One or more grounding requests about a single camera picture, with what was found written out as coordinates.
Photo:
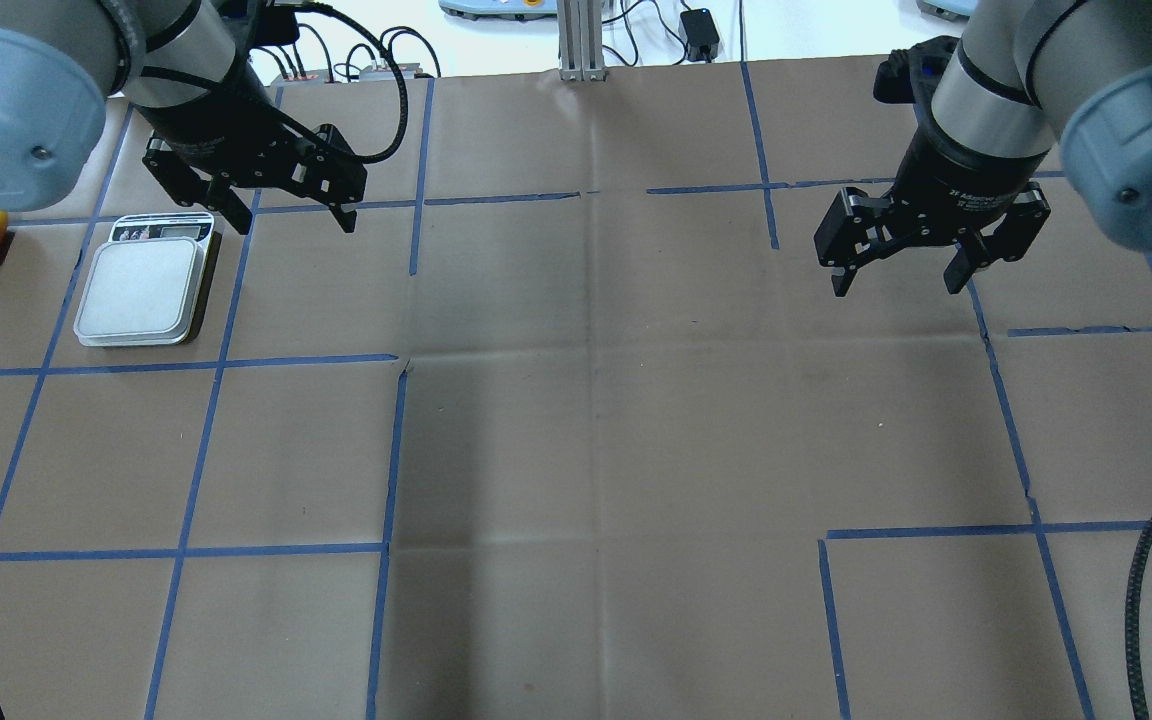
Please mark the brown paper table cover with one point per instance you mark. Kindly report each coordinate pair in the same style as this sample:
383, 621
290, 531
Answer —
573, 427

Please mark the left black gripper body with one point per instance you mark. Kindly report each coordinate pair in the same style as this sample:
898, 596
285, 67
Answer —
211, 122

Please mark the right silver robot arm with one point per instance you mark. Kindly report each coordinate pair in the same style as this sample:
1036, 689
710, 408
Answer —
1023, 78

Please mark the black power adapter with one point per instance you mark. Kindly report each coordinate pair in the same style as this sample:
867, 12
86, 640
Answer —
698, 30

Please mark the white digital kitchen scale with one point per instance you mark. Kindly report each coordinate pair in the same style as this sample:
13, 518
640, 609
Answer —
145, 283

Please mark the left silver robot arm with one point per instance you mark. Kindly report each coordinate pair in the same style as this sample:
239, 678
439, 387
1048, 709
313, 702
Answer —
184, 66

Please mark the aluminium frame post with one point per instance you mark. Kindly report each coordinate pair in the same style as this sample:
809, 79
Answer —
580, 41

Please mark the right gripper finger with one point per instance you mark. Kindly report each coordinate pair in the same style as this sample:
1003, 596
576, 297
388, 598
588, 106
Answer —
842, 277
968, 259

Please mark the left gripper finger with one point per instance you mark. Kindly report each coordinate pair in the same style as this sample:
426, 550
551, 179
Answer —
232, 208
345, 214

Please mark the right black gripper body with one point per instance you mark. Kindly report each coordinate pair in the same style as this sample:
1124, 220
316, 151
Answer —
958, 172

